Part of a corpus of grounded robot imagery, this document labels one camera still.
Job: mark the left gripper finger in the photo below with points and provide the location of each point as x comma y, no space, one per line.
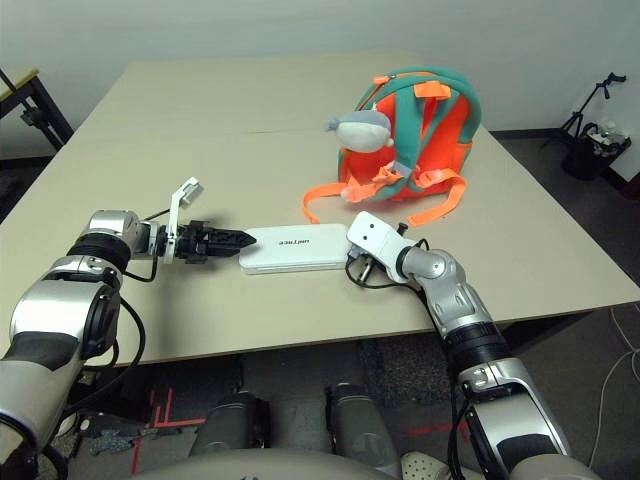
230,236
227,246

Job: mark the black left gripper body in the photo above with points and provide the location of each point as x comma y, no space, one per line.
195,242

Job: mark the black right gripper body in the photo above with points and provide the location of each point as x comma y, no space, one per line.
362,267

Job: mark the white Unitree pencil case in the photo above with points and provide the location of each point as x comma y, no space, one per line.
295,247

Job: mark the teal and orange backpack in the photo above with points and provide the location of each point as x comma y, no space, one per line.
435,140

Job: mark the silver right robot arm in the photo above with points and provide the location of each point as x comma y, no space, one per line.
465,300

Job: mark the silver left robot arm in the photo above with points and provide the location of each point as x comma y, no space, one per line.
55,310

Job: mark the grey robot right leg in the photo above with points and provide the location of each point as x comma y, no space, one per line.
360,425

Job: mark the grey robot leg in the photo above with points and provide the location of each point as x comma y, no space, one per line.
230,425
360,425

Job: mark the red floor tape lines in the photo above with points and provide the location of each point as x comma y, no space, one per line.
160,415

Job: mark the grey robot left leg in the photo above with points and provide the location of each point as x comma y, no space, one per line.
230,425

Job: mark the white perforated shoe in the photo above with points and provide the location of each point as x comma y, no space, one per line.
422,467

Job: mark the beige robot torso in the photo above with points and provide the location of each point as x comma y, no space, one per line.
260,465

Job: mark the black bin with bottles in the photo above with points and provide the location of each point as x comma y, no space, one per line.
587,157

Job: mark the black tripod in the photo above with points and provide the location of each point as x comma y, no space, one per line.
582,107

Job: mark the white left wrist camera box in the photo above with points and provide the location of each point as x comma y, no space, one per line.
173,220

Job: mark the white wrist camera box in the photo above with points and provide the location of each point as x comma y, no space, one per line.
380,237
173,220

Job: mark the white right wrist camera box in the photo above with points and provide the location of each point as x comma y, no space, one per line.
380,237

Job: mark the black frame side table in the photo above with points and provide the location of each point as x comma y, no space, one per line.
45,117

